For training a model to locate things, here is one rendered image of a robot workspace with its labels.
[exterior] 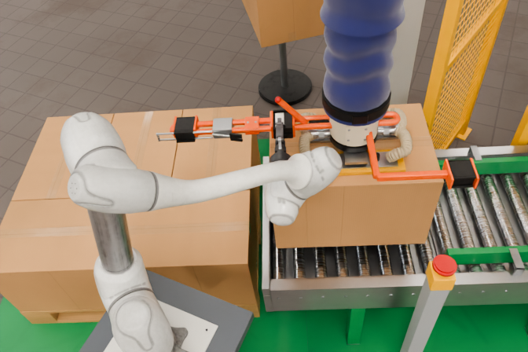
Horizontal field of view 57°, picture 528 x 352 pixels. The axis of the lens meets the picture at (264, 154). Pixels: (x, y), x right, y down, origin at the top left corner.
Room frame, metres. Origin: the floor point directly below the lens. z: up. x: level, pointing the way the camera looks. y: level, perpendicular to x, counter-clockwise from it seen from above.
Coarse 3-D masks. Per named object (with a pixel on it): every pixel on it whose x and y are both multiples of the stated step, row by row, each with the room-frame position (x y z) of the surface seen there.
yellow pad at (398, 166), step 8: (376, 152) 1.11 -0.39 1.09; (384, 152) 1.13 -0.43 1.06; (368, 160) 1.10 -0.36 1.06; (384, 160) 1.09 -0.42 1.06; (400, 160) 1.09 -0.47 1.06; (344, 168) 1.08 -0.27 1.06; (352, 168) 1.08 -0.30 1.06; (360, 168) 1.07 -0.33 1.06; (368, 168) 1.07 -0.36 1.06; (384, 168) 1.06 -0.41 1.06; (392, 168) 1.05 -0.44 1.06; (400, 168) 1.05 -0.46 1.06
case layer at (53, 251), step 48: (48, 144) 1.93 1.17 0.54; (144, 144) 1.84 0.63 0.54; (192, 144) 1.79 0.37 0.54; (240, 144) 1.75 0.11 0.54; (48, 192) 1.58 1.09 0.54; (240, 192) 1.43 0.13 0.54; (0, 240) 1.33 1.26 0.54; (48, 240) 1.29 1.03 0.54; (144, 240) 1.23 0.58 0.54; (192, 240) 1.20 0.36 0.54; (240, 240) 1.17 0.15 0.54; (0, 288) 1.16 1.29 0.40; (48, 288) 1.14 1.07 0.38; (96, 288) 1.12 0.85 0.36; (240, 288) 1.05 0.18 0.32
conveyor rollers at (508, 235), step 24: (456, 192) 1.28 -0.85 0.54; (456, 216) 1.15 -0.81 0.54; (480, 216) 1.14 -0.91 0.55; (504, 216) 1.12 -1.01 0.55; (504, 240) 1.02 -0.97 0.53; (336, 264) 1.00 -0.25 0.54; (360, 264) 0.98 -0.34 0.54; (384, 264) 0.96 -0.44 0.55; (408, 264) 0.95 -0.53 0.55; (480, 264) 0.91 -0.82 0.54
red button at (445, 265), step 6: (438, 258) 0.70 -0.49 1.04; (444, 258) 0.70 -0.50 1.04; (450, 258) 0.70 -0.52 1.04; (432, 264) 0.69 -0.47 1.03; (438, 264) 0.68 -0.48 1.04; (444, 264) 0.68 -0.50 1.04; (450, 264) 0.68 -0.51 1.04; (438, 270) 0.67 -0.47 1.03; (444, 270) 0.66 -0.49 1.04; (450, 270) 0.66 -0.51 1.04; (444, 276) 0.65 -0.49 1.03
